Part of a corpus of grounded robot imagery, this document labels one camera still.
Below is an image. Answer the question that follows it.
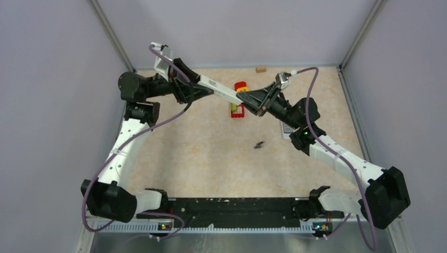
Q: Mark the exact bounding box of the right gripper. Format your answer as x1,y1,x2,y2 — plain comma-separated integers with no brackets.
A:
236,82,301,130

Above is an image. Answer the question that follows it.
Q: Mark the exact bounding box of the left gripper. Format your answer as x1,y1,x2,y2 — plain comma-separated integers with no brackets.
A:
144,57,213,104

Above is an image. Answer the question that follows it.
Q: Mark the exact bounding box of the white rectangular stick device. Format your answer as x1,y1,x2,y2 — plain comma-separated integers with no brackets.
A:
197,75,242,105

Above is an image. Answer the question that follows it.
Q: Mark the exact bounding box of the blue battery pair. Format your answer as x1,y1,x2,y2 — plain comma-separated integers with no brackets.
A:
254,141,266,149

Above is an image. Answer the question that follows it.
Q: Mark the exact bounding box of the white remote control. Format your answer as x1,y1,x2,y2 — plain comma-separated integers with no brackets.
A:
280,122,295,140

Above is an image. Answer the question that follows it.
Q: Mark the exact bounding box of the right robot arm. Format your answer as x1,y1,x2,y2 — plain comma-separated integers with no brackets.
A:
236,84,411,229

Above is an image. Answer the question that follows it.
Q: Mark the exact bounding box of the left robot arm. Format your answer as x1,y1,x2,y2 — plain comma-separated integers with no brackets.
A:
81,58,214,222

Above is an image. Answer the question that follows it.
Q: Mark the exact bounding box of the red toy brick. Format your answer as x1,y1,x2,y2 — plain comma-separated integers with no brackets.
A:
230,103,245,118

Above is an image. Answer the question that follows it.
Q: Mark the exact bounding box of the red toy block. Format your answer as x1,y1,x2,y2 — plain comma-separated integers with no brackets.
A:
234,81,248,92

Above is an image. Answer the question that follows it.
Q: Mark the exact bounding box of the small wooden block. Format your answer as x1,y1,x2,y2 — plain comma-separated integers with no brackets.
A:
256,66,267,73

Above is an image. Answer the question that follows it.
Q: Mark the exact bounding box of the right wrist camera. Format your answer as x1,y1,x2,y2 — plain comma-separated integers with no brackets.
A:
275,70,298,91

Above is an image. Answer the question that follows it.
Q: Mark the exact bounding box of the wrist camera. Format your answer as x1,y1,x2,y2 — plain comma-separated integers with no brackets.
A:
149,42,173,81
275,70,298,91

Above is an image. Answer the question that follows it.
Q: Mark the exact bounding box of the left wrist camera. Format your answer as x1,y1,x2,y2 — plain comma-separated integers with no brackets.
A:
149,42,173,81

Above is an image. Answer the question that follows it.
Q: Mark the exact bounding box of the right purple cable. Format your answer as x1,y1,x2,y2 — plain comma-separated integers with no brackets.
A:
289,67,380,252

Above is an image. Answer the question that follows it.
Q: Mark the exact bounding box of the purple cable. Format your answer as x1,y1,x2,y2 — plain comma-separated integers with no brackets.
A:
289,67,380,252
81,44,196,241

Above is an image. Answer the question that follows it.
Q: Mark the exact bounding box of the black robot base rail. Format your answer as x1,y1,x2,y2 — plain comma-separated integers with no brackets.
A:
136,197,345,229

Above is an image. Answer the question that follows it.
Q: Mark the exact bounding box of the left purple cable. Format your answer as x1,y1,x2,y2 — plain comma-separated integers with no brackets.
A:
81,44,196,241

